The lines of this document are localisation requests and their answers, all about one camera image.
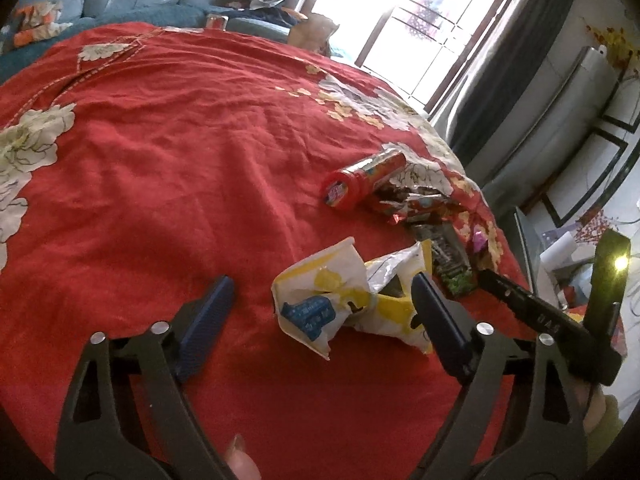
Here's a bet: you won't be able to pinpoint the red floral blanket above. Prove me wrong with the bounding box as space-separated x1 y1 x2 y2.
0 22 538 480

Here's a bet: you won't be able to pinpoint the dark clothes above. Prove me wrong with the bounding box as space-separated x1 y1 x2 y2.
220 0 306 26

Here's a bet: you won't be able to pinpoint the dark green snack wrapper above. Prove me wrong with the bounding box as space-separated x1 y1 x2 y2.
412 222 476 296

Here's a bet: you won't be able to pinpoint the red tube canister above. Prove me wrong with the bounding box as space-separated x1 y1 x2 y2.
320 147 406 208

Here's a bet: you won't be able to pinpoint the brown paper bag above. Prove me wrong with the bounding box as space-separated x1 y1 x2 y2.
288 12 341 53

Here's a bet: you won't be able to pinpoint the yellow white snack bag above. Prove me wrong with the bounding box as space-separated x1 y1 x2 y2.
352 239 436 356

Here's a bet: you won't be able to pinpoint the person's right forearm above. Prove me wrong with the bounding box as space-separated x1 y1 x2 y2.
582 392 626 468

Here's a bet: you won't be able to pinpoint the hanging laundry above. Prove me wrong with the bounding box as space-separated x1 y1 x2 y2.
407 0 451 41

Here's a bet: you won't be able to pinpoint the red silver snack wrapper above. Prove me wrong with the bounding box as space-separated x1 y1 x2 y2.
370 182 453 226

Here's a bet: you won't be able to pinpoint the white vase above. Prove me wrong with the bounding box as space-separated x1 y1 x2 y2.
540 232 586 286

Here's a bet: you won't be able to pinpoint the silver standing air conditioner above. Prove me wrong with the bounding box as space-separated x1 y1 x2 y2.
480 45 626 201

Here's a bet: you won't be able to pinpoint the white yellow snack packet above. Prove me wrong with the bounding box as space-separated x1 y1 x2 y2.
271 237 378 361

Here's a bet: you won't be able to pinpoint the glass balcony door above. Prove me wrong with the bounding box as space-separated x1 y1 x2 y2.
300 0 531 111

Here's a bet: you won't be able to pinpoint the yellow artificial flowers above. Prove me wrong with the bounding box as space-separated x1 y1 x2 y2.
585 22 640 81

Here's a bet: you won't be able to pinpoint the glass top cabinet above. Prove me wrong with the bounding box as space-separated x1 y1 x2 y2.
512 205 566 311

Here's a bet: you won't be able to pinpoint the orange floral cushion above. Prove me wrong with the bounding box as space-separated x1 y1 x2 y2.
12 2 66 48

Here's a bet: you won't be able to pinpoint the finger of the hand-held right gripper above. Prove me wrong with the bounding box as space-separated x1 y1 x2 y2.
477 267 576 343

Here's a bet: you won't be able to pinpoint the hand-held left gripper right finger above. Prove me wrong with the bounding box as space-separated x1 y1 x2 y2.
411 271 588 480

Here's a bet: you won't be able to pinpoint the person's left hand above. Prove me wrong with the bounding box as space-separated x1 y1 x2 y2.
222 434 263 480

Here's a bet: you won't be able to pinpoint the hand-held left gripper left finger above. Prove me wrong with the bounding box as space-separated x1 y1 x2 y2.
54 275 241 480

